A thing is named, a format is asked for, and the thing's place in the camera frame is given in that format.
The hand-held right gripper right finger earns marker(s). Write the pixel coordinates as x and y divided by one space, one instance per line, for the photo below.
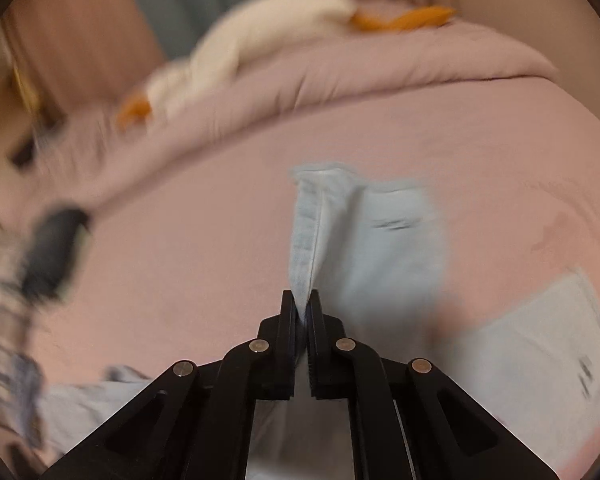
326 345

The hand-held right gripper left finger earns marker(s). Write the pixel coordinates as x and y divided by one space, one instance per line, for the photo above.
286 342

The light blue pants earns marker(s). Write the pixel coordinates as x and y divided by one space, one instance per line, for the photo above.
310 220

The pink bed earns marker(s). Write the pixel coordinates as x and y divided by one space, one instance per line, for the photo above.
180 260

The pale blue printed garment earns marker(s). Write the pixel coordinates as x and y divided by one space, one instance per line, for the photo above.
520 375

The pink quilt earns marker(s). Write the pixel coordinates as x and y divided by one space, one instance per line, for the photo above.
330 75

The white goose plush toy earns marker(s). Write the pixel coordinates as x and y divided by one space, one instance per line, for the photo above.
260 30

